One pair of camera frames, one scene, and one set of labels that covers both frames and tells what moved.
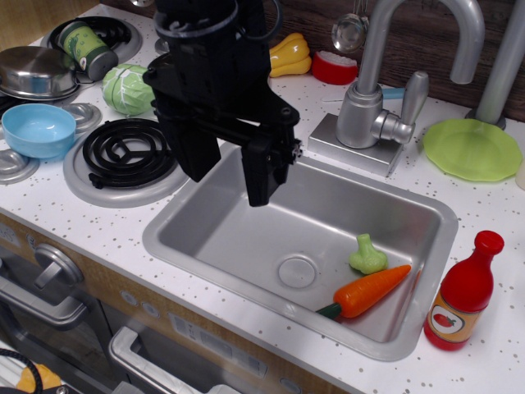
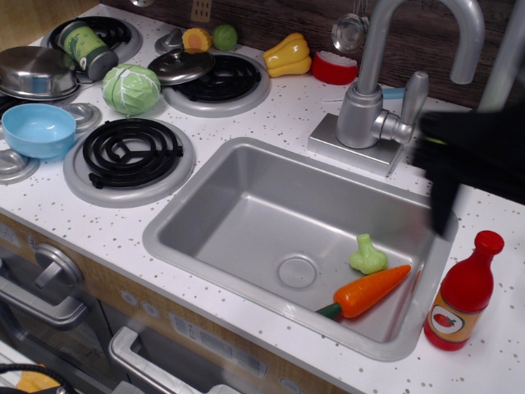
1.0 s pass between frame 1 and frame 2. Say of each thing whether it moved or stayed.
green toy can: stayed
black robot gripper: moved
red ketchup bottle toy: stayed
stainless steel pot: stayed
